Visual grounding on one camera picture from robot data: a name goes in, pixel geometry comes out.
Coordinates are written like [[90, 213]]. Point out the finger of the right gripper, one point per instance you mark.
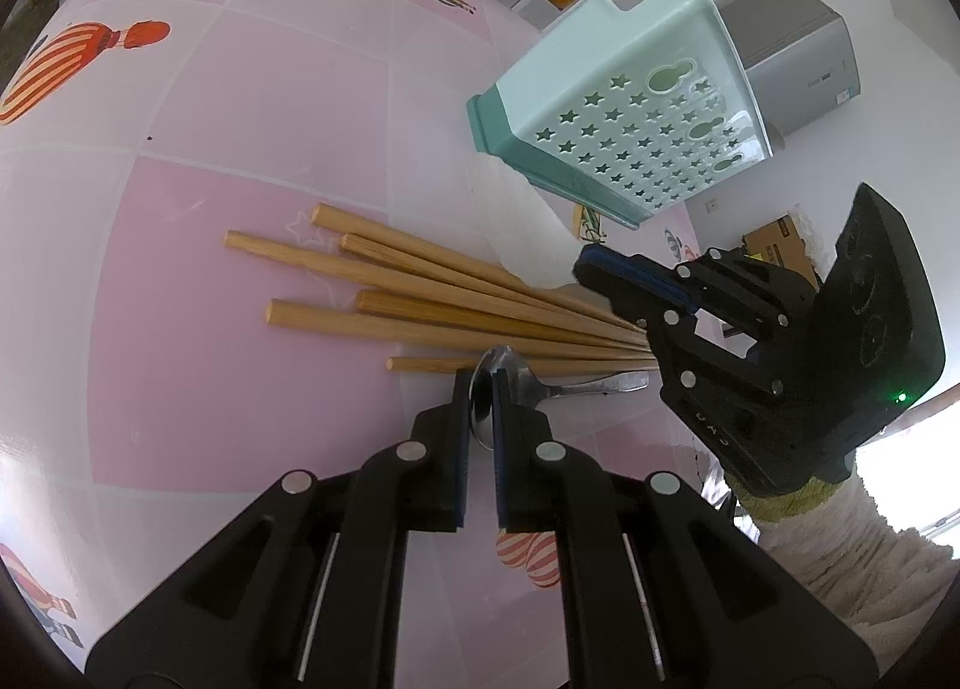
[[712, 358], [639, 290]]

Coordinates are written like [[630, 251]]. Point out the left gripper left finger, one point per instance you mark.
[[304, 587]]

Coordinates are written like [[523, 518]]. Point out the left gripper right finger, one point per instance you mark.
[[658, 588]]

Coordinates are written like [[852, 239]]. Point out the white plastic rice paddle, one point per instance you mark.
[[528, 237]]

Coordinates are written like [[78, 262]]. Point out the small dark metal spoon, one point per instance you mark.
[[526, 389]]

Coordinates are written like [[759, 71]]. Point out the mint green utensil holder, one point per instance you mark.
[[626, 112]]

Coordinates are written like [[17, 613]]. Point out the silver refrigerator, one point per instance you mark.
[[799, 59]]

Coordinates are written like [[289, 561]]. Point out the cardboard box by wall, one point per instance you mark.
[[779, 243]]

